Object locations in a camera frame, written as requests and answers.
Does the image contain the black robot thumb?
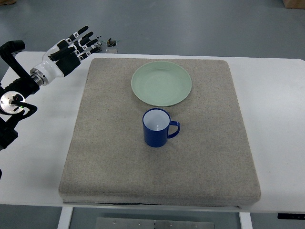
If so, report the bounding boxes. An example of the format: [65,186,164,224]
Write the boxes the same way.
[48,47,70,61]

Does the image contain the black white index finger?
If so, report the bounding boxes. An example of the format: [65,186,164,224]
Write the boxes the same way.
[67,26,89,41]

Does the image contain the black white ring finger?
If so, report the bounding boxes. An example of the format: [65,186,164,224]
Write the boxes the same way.
[76,39,98,52]

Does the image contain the blue mug white inside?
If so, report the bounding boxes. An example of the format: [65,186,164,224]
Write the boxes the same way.
[142,108,180,148]

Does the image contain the black table control panel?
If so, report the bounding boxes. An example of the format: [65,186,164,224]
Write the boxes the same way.
[277,213,305,220]

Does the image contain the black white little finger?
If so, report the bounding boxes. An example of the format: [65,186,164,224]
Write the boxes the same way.
[77,47,101,60]

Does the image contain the beige fabric cushion mat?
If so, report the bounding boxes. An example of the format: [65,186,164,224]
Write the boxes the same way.
[59,58,261,207]

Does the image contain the small electronic parts on floor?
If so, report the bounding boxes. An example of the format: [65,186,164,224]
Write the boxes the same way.
[97,37,119,47]

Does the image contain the white table leg frame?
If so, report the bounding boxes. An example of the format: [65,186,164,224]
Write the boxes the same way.
[57,207,73,229]

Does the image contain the cardboard box corner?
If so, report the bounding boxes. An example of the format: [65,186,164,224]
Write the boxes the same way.
[283,0,305,9]

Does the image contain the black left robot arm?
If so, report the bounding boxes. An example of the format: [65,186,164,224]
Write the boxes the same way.
[0,26,101,150]

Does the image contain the small clear box on floor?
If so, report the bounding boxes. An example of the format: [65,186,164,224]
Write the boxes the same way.
[105,49,118,54]

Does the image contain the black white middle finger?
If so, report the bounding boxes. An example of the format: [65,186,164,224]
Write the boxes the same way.
[72,31,93,46]

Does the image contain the light green plate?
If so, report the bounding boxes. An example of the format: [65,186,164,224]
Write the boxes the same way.
[131,61,192,107]

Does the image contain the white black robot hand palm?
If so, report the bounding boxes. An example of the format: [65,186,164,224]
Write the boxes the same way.
[30,40,81,85]

